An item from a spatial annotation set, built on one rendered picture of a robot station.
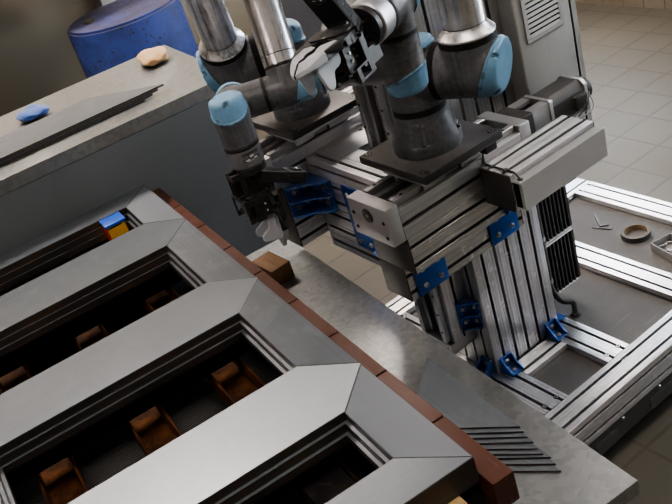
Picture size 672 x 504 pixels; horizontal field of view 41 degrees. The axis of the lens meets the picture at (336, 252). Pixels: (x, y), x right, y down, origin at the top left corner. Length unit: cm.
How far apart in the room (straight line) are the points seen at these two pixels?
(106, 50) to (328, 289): 263
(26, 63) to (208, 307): 350
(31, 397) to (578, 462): 108
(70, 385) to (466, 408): 80
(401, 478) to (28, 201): 156
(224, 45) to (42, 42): 320
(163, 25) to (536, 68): 268
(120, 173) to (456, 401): 135
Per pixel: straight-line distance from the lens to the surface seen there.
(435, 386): 179
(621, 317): 271
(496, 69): 178
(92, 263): 237
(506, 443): 167
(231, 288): 201
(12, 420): 194
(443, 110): 190
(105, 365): 195
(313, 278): 230
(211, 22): 216
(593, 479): 162
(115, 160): 269
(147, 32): 459
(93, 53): 467
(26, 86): 534
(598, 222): 314
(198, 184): 279
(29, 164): 265
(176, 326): 196
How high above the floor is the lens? 186
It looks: 30 degrees down
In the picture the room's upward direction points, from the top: 18 degrees counter-clockwise
